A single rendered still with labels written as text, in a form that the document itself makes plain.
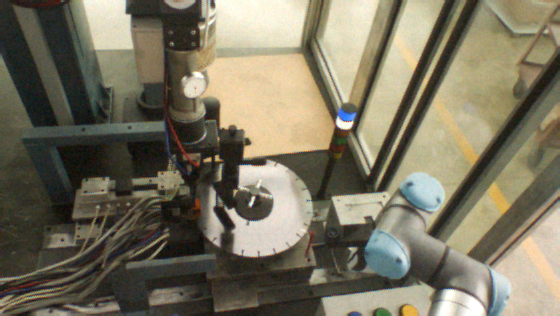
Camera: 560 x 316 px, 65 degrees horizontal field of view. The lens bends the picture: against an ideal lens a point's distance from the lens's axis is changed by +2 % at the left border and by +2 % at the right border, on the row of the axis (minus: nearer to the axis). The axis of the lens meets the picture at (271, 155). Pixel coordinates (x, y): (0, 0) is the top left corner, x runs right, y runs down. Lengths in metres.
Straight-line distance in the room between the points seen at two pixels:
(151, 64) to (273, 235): 0.54
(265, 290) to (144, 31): 0.78
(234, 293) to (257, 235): 0.17
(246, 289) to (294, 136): 0.68
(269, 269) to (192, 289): 0.23
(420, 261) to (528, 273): 1.92
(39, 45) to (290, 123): 0.89
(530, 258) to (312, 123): 1.49
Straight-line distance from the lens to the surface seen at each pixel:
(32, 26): 1.39
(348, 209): 1.30
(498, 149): 0.94
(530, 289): 2.61
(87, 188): 1.34
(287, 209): 1.19
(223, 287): 1.21
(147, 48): 0.87
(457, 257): 0.77
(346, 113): 1.19
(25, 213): 1.53
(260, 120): 1.70
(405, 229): 0.76
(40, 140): 1.30
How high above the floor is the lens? 1.92
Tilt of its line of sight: 48 degrees down
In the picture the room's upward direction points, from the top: 9 degrees clockwise
